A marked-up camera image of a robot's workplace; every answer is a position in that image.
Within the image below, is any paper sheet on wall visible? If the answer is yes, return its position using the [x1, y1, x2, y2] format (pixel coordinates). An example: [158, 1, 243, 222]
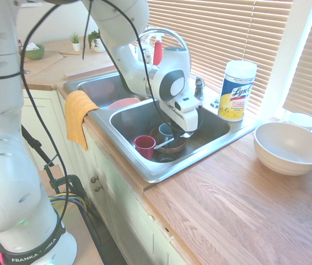
[17, 0, 43, 7]

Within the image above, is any silver metal fork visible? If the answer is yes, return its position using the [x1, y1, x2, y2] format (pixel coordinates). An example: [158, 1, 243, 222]
[153, 132, 196, 150]

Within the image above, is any red cup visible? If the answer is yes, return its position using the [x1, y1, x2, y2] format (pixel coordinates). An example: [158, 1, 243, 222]
[134, 135, 157, 160]

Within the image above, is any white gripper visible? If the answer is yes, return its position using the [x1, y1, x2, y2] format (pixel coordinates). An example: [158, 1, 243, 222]
[166, 102, 200, 147]

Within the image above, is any grey mug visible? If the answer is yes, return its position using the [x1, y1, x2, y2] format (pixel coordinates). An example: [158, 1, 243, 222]
[158, 123, 175, 140]

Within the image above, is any coloured cable bundle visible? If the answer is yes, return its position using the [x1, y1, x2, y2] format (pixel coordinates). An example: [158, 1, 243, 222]
[47, 192, 103, 249]

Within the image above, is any stainless steel double sink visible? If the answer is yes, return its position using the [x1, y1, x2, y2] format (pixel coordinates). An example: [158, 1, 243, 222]
[63, 68, 263, 184]

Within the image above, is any trailing plant in white pot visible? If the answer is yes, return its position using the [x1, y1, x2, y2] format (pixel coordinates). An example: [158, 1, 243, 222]
[87, 29, 107, 53]

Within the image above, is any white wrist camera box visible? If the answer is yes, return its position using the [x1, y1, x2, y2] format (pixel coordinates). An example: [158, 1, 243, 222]
[173, 96, 201, 114]

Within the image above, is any green metal clamp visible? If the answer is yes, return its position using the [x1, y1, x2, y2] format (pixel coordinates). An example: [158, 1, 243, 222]
[44, 153, 87, 200]

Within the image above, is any green bowl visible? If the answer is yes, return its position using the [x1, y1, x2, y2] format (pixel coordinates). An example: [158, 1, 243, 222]
[24, 44, 46, 61]

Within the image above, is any pink plate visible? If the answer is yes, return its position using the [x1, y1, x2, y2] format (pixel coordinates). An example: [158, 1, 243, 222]
[106, 98, 141, 111]

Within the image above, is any Lysol wipes canister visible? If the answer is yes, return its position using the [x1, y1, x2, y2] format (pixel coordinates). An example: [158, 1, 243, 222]
[218, 60, 258, 123]

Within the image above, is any red spray bottle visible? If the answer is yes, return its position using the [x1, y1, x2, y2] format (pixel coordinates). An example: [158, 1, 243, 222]
[152, 34, 165, 66]

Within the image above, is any chrome arched faucet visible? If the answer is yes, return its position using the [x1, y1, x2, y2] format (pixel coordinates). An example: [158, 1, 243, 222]
[138, 26, 206, 100]

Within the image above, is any brown wooden bowl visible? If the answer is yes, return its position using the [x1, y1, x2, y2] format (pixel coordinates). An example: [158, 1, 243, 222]
[149, 126, 188, 155]

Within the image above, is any wide wooden window blind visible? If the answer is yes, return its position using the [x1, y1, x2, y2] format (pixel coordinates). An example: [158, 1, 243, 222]
[146, 0, 294, 116]

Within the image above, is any large cream bowl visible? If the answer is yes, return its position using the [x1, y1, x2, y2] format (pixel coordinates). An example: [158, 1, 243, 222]
[254, 122, 312, 177]

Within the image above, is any black tripod pole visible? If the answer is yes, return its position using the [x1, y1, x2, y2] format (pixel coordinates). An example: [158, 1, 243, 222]
[20, 124, 55, 167]

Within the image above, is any small white bowl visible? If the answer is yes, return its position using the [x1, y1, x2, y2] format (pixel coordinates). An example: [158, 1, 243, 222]
[287, 112, 312, 131]

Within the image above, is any yellow dish cloth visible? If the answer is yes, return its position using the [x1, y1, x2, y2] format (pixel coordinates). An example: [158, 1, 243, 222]
[64, 89, 101, 151]

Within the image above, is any white kitchen cabinet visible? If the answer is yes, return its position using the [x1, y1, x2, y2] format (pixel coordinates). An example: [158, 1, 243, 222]
[20, 86, 198, 265]

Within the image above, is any wooden cutting board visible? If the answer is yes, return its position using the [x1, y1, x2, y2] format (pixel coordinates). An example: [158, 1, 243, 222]
[22, 51, 64, 76]

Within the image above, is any black sink drain strainer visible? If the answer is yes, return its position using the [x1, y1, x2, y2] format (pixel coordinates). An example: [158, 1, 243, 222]
[155, 153, 177, 163]

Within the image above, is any clear soap bottle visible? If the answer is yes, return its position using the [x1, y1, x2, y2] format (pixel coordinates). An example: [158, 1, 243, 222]
[141, 35, 153, 65]

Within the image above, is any chrome sink sprayer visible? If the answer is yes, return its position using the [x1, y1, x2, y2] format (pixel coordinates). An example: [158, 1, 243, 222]
[210, 93, 221, 109]

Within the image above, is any small plant in white pot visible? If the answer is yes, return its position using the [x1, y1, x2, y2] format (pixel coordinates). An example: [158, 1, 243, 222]
[69, 31, 82, 52]

